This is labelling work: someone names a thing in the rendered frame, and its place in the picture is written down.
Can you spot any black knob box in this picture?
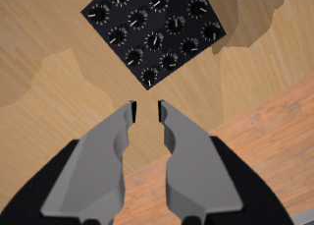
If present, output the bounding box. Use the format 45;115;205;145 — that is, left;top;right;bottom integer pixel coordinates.
81;0;226;90

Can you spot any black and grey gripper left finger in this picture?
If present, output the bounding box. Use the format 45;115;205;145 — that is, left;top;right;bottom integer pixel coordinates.
0;100;136;225

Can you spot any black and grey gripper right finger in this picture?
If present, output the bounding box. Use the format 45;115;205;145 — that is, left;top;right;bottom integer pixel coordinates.
158;99;294;225

